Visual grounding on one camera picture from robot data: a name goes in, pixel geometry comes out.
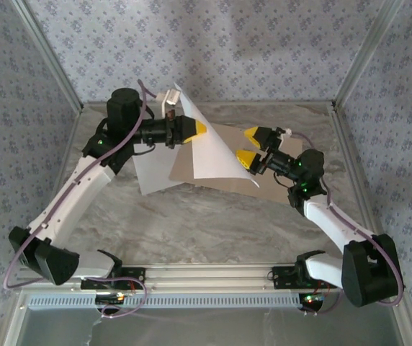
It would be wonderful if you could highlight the white paper sheet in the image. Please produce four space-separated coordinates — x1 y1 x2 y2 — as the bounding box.
174 82 260 189
132 142 193 197

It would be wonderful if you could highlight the aluminium side rail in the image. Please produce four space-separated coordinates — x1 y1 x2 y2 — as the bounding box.
30 106 84 267
330 102 389 266

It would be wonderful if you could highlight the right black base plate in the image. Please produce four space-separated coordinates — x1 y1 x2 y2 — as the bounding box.
272 265 339 290

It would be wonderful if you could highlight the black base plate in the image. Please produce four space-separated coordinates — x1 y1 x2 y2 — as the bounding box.
79 265 147 290
272 265 339 290

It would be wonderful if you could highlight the aluminium front rail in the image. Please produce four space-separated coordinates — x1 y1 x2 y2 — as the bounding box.
15 264 408 293

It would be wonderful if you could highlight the grey metal lower tray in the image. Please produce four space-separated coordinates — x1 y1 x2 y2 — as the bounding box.
2 290 412 346

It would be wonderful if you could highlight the aluminium frame post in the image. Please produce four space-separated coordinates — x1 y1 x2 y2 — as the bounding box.
331 0 406 109
10 0 85 112

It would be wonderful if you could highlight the aluminium back rail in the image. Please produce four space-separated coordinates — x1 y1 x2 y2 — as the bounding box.
81 101 335 107

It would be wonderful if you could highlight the brown cardboard folder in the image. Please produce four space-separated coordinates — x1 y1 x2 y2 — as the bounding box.
169 123 303 203

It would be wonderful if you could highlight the grey slotted cable duct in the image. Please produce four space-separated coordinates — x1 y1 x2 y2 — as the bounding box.
27 295 303 310

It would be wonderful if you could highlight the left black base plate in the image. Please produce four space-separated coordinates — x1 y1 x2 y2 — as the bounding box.
79 265 147 290

